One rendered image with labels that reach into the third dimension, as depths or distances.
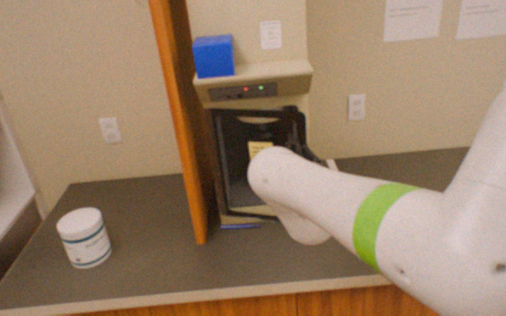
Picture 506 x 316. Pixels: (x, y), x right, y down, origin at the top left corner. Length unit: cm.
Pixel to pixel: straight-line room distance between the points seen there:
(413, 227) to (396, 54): 135
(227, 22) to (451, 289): 93
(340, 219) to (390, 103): 131
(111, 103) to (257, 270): 93
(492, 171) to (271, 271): 92
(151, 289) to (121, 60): 88
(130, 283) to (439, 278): 106
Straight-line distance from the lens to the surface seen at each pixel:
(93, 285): 140
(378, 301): 141
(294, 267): 129
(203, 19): 119
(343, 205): 54
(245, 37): 119
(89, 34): 173
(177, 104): 117
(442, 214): 45
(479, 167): 46
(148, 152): 185
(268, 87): 115
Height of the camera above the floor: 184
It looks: 28 degrees down
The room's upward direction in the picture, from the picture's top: 6 degrees counter-clockwise
